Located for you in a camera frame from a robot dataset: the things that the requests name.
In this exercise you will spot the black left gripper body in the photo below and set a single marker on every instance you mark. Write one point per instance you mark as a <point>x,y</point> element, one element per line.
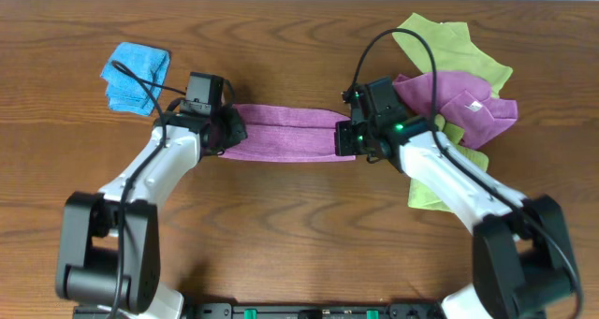
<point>232,129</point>

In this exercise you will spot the purple microfiber cloth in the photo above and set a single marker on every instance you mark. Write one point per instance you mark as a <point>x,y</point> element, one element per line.
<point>287,135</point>

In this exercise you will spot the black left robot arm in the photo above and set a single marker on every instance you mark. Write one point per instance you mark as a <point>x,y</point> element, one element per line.
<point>109,255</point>

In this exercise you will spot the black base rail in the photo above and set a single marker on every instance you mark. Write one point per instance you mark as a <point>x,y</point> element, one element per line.
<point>403,310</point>

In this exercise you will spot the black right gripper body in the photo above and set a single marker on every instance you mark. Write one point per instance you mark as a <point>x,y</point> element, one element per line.
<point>344,137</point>

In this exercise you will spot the lower green cloth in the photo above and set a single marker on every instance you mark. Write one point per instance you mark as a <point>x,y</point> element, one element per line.
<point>423,198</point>

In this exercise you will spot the folded blue cloth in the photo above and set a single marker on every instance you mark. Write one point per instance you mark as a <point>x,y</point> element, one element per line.
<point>147,63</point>

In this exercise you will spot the upper green cloth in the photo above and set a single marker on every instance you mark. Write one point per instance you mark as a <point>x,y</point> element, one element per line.
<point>454,50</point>

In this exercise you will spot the crumpled purple cloth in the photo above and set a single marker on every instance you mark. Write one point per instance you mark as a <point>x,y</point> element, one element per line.
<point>462,99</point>

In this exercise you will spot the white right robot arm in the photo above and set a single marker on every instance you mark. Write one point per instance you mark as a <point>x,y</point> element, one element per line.
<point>522,255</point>

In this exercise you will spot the green cloth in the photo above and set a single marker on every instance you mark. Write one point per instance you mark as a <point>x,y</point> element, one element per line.
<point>423,198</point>
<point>454,50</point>

